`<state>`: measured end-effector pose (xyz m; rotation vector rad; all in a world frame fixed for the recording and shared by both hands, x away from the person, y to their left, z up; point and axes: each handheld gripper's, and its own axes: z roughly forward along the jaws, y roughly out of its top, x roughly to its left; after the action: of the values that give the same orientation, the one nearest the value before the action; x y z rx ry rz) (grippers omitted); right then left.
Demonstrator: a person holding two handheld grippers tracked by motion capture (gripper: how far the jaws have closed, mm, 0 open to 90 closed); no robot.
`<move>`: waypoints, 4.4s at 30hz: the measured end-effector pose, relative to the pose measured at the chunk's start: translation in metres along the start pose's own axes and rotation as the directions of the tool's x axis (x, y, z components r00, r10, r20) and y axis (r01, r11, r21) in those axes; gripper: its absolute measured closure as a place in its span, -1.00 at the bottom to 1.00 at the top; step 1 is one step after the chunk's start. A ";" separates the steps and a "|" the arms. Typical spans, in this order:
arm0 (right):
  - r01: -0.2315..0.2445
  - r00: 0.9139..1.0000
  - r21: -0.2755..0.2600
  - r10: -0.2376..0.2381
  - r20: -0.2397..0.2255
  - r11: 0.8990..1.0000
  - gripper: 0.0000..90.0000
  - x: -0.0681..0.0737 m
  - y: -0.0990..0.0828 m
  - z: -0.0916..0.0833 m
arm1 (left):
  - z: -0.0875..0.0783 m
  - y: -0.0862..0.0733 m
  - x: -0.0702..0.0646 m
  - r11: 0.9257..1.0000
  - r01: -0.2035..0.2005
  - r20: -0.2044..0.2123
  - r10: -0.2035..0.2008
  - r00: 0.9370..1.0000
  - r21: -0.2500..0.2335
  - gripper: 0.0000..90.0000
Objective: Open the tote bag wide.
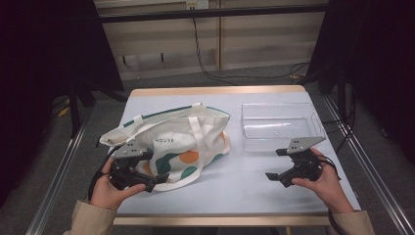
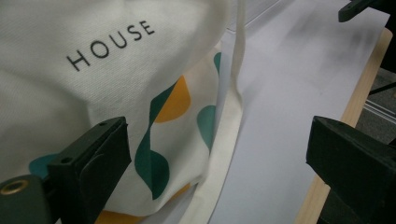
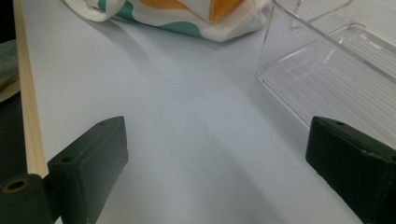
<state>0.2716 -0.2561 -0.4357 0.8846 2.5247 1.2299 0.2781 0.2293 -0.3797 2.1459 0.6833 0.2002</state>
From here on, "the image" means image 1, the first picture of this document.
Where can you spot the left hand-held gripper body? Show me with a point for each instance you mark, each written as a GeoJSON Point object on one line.
{"type": "Point", "coordinates": [129, 175]}

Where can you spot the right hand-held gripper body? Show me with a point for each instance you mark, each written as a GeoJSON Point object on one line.
{"type": "Point", "coordinates": [305, 166]}

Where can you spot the cream canvas tote bag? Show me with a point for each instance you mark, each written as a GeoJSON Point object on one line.
{"type": "Point", "coordinates": [182, 147]}

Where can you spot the person's left hand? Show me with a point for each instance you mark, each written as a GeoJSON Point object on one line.
{"type": "Point", "coordinates": [107, 194]}

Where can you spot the person's right hand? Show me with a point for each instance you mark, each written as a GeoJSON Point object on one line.
{"type": "Point", "coordinates": [328, 189]}

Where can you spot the clear plastic container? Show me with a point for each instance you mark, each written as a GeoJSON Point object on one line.
{"type": "Point", "coordinates": [279, 125]}

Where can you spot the black metal stand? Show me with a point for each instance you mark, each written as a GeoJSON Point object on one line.
{"type": "Point", "coordinates": [74, 111]}

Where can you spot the dark curtain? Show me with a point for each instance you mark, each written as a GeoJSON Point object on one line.
{"type": "Point", "coordinates": [375, 58]}
{"type": "Point", "coordinates": [39, 65]}

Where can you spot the white power outlet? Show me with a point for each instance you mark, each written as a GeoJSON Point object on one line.
{"type": "Point", "coordinates": [197, 4]}

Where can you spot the metal floor rail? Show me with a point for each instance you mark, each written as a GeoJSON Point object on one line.
{"type": "Point", "coordinates": [375, 176]}
{"type": "Point", "coordinates": [57, 182]}

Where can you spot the black horizontal frame bar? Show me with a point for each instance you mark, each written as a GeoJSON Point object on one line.
{"type": "Point", "coordinates": [212, 13]}

